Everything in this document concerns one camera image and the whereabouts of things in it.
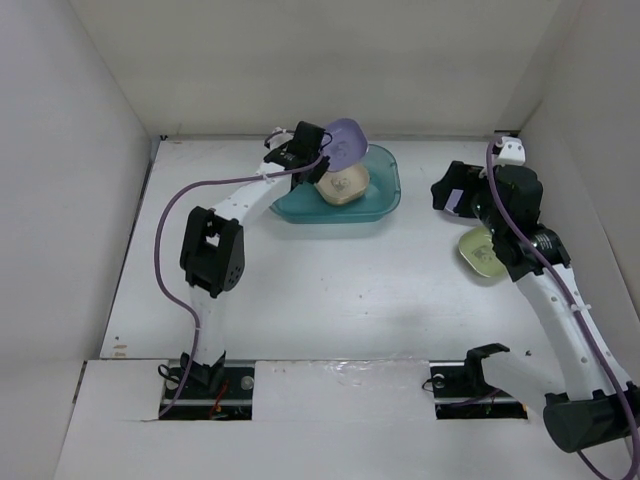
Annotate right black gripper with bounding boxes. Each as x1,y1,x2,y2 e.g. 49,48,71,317
431,160,506,236

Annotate purple square plate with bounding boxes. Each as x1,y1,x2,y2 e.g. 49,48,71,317
323,118,369,172
445,189,464,214

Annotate cream square plate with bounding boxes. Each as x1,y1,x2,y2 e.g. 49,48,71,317
315,164,370,206

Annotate teal plastic bin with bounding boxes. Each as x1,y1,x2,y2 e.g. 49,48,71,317
270,145,401,224

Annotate light green square plate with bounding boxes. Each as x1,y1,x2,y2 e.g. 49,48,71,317
458,226,507,278

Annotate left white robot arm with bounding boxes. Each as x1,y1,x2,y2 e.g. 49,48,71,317
180,121,333,397

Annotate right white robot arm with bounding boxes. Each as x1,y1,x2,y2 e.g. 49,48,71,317
431,161,639,453

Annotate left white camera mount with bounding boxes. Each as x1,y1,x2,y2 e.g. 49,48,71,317
264,127,294,151

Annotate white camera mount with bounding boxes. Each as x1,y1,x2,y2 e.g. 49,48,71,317
264,127,294,151
492,136,526,167

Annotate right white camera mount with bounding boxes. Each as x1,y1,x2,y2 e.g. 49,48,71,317
492,136,526,167

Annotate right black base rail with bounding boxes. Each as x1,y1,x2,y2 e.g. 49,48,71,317
422,360,528,420

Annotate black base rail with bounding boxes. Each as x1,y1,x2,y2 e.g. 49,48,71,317
422,360,528,420
159,363,255,421

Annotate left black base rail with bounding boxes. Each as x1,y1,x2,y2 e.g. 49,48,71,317
159,363,255,421

